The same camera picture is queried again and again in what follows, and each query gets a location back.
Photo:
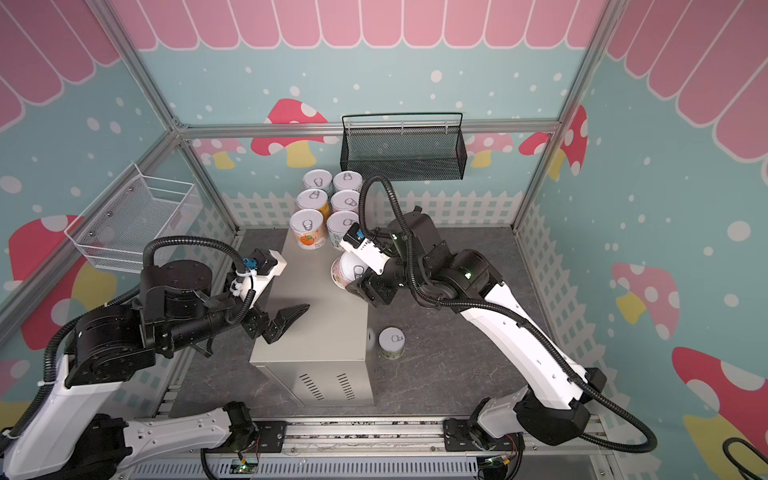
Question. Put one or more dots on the red label food can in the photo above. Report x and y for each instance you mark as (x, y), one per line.
(308, 228)

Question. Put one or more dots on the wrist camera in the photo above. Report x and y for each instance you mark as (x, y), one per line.
(354, 241)
(262, 266)

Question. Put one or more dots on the white lid can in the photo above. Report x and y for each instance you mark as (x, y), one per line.
(345, 200)

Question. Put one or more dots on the grey metal counter cabinet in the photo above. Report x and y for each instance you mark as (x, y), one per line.
(326, 358)

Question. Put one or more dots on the yellow label food can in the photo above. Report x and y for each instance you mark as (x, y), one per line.
(314, 199)

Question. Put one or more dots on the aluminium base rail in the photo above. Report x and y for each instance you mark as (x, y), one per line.
(430, 447)

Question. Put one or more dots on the teal brown label can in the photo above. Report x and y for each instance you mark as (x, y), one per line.
(348, 180)

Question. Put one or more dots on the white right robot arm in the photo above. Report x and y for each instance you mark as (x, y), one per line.
(552, 406)

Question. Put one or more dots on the white wire wall basket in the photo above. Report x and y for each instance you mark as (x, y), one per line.
(112, 232)

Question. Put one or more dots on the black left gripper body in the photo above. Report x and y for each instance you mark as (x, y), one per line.
(255, 321)

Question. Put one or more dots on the black mesh wall basket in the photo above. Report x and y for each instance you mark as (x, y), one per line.
(412, 146)

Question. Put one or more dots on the pink label food can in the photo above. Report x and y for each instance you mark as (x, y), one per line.
(346, 269)

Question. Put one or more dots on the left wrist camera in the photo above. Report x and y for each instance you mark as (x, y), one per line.
(262, 266)

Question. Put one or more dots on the teal label food can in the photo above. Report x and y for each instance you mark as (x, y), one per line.
(318, 179)

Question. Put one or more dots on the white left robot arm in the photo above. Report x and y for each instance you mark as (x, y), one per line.
(191, 289)

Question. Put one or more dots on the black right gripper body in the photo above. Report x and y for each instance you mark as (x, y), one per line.
(372, 287)

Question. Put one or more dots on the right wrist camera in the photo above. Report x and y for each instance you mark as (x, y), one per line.
(354, 241)

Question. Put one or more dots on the green label food can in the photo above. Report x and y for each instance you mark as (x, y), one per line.
(391, 342)

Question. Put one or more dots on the teal label floor can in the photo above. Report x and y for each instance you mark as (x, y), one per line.
(338, 224)

